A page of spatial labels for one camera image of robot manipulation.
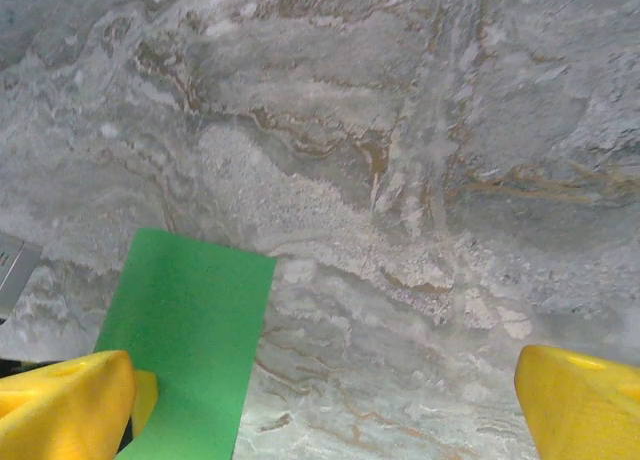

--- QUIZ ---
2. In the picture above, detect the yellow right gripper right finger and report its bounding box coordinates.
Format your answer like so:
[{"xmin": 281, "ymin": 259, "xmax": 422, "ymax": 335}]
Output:
[{"xmin": 513, "ymin": 343, "xmax": 640, "ymax": 460}]

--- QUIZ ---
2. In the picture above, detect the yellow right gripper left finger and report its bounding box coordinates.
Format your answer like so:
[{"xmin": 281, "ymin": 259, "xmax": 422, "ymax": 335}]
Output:
[{"xmin": 0, "ymin": 348, "xmax": 160, "ymax": 460}]

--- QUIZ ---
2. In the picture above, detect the green paper sheet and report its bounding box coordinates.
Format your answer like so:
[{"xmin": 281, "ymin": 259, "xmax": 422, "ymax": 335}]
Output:
[{"xmin": 94, "ymin": 227, "xmax": 279, "ymax": 460}]

